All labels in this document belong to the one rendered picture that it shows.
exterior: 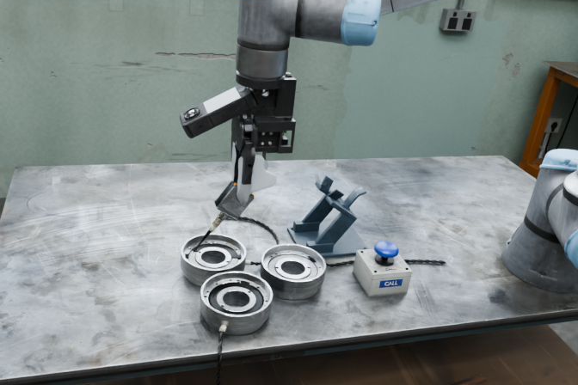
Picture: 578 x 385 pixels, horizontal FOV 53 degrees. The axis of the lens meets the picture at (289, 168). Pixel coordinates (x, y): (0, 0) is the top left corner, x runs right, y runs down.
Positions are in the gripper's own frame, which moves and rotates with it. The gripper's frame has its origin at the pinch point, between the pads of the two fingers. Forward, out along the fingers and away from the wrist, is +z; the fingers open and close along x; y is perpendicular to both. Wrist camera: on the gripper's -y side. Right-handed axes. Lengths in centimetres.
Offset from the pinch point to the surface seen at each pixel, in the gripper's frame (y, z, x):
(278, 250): 7.1, 9.9, -2.2
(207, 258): -4.4, 11.6, -0.2
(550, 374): 65, 39, -13
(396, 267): 24.3, 8.7, -11.6
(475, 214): 55, 13, 10
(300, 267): 10.0, 11.1, -6.0
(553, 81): 187, 24, 136
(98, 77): -19, 29, 154
